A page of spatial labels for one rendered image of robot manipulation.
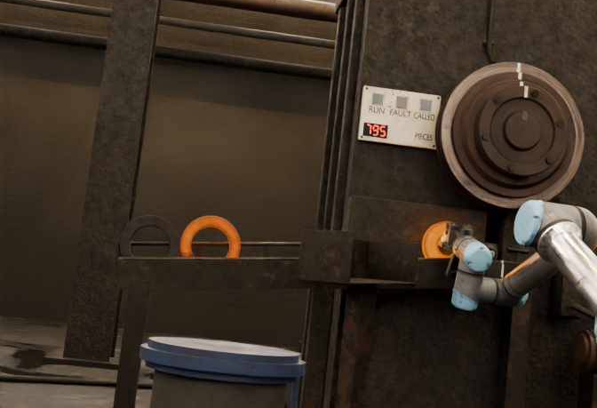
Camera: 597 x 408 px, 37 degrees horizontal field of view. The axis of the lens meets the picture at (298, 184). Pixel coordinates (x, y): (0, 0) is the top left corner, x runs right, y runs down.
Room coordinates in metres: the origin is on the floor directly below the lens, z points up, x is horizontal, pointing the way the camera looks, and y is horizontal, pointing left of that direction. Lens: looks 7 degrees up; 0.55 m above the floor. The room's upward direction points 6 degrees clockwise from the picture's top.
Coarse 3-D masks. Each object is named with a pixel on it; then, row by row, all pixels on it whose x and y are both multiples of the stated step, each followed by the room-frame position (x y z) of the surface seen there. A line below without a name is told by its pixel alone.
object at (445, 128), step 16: (496, 64) 2.75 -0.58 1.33; (512, 64) 2.76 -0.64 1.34; (464, 80) 2.74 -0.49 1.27; (480, 80) 2.75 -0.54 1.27; (544, 80) 2.77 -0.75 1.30; (448, 112) 2.74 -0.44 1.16; (576, 112) 2.78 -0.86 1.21; (448, 128) 2.74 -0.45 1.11; (576, 128) 2.78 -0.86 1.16; (448, 144) 2.74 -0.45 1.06; (576, 144) 2.78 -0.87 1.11; (448, 160) 2.74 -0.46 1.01; (576, 160) 2.78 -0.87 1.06; (464, 176) 2.74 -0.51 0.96; (480, 192) 2.75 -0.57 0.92; (544, 192) 2.77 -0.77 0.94; (512, 208) 2.76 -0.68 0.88
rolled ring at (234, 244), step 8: (208, 216) 2.69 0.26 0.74; (216, 216) 2.69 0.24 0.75; (192, 224) 2.68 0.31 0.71; (200, 224) 2.69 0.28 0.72; (208, 224) 2.69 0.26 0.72; (216, 224) 2.69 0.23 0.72; (224, 224) 2.69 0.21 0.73; (184, 232) 2.68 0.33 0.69; (192, 232) 2.68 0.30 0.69; (224, 232) 2.71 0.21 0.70; (232, 232) 2.70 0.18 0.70; (184, 240) 2.68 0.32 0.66; (232, 240) 2.70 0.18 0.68; (184, 248) 2.68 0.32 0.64; (232, 248) 2.70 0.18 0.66; (240, 248) 2.70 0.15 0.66; (184, 256) 2.68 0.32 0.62; (192, 256) 2.68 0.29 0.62; (232, 256) 2.70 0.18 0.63
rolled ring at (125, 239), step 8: (144, 216) 2.67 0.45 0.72; (152, 216) 2.67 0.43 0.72; (128, 224) 2.66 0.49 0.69; (136, 224) 2.66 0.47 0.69; (144, 224) 2.67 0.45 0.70; (152, 224) 2.67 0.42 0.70; (160, 224) 2.67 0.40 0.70; (168, 224) 2.67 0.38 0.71; (128, 232) 2.66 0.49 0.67; (168, 232) 2.67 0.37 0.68; (176, 232) 2.68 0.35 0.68; (120, 240) 2.66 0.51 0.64; (128, 240) 2.66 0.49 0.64; (176, 240) 2.68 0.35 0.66; (120, 248) 2.66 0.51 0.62; (128, 248) 2.66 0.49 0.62; (176, 248) 2.68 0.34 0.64; (128, 256) 2.66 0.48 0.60; (168, 256) 2.68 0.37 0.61; (176, 256) 2.68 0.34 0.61
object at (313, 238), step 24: (312, 240) 2.42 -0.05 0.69; (336, 240) 2.35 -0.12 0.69; (360, 240) 2.60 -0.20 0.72; (312, 264) 2.41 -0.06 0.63; (336, 264) 2.34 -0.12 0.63; (360, 264) 2.60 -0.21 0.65; (384, 264) 2.56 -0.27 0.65; (408, 264) 2.49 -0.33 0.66; (360, 288) 2.44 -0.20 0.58; (360, 312) 2.43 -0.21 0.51; (360, 336) 2.44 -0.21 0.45; (360, 360) 2.44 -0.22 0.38; (360, 384) 2.45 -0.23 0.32
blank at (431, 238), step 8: (440, 224) 2.77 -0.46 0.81; (432, 232) 2.76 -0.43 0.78; (440, 232) 2.77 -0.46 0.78; (424, 240) 2.77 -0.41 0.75; (432, 240) 2.76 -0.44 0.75; (424, 248) 2.76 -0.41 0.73; (432, 248) 2.76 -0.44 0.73; (432, 256) 2.76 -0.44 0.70; (440, 256) 2.77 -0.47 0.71; (448, 256) 2.77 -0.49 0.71
